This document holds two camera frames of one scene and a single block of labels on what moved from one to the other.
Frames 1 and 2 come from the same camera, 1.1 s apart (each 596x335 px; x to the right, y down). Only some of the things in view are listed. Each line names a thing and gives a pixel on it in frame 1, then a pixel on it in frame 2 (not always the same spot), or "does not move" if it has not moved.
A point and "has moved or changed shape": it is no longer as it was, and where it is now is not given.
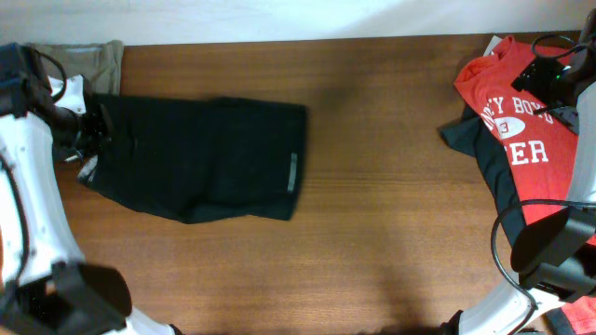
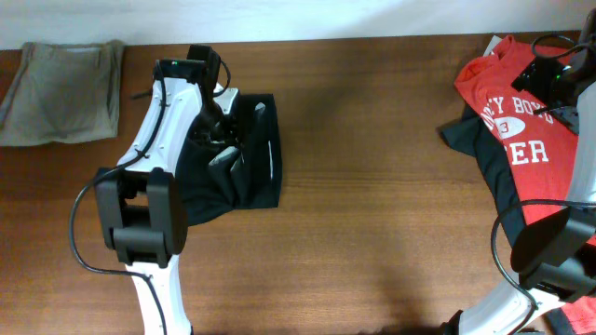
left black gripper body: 82,137 -> 211,124
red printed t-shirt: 538,150 does not move
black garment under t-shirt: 471,134 does not move
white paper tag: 492,45 does not move
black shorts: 196,158 has moved or changed shape
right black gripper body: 546,83 does not move
